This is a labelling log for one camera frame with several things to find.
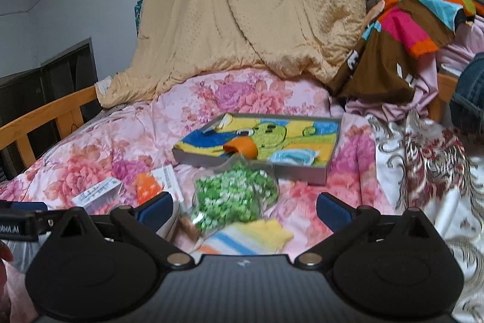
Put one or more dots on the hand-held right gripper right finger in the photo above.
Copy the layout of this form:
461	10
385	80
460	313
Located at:
332	211

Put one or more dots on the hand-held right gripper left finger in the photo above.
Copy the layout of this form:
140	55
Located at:
157	210

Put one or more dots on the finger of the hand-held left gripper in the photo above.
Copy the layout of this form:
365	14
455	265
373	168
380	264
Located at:
22	206

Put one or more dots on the grey shallow tray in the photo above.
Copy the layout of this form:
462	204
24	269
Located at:
302	177

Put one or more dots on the clear bag of green stars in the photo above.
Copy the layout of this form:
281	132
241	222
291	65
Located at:
227	194

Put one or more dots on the white and orange box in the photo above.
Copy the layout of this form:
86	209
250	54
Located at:
166	181

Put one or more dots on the clear wrapped white box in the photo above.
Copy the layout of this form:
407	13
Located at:
98	194

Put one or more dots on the light blue face mask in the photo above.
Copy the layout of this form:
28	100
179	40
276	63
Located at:
291	157

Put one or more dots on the pink floral bedsheet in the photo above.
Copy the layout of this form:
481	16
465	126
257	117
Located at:
113	156

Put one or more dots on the cartoon print towel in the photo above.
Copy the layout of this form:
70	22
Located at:
287	133

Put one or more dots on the orange cloth piece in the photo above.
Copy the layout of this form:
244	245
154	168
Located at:
242	149

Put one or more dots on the ornate red gold blanket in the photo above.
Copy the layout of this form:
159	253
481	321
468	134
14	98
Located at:
435	164

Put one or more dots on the dark cabinet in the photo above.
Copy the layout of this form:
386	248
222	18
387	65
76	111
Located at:
22	92

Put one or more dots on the wooden furniture panel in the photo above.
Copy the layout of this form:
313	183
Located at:
442	96

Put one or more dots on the person's jeans leg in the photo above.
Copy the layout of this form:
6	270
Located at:
472	96

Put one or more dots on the colourful patchwork garment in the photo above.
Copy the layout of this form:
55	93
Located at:
397	28

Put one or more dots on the yellow dotted quilt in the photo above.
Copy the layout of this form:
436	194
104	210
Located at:
245	5

